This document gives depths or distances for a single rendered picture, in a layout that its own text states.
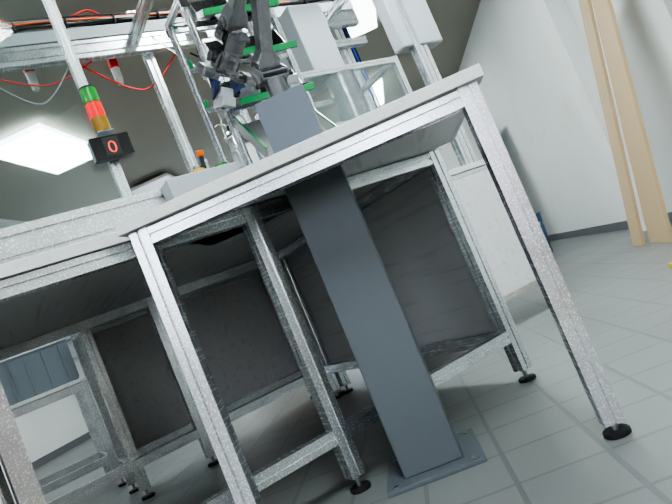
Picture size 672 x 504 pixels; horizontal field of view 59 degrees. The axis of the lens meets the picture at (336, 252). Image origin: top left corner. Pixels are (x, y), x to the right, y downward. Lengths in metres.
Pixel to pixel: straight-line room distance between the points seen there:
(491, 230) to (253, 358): 1.48
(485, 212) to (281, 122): 1.76
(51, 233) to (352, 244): 0.74
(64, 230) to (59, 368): 2.04
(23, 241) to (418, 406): 1.04
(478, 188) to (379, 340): 1.77
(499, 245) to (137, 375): 1.97
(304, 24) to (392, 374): 2.13
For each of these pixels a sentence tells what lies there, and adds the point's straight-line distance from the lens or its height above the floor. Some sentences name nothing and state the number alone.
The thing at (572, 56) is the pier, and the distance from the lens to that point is 5.49.
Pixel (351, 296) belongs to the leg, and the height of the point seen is 0.49.
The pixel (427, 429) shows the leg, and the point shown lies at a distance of 1.60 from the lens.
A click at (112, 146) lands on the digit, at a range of 2.01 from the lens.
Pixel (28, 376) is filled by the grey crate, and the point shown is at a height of 0.73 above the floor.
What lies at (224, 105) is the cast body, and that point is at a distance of 1.90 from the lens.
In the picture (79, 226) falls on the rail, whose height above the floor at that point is 0.92.
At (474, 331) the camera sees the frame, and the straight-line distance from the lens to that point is 2.25.
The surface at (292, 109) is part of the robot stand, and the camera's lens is 1.63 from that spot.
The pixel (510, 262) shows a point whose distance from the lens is 3.20.
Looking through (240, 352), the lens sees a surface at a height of 0.41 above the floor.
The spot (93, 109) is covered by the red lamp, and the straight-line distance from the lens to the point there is 2.06.
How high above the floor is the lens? 0.52
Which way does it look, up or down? 3 degrees up
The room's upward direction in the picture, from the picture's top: 23 degrees counter-clockwise
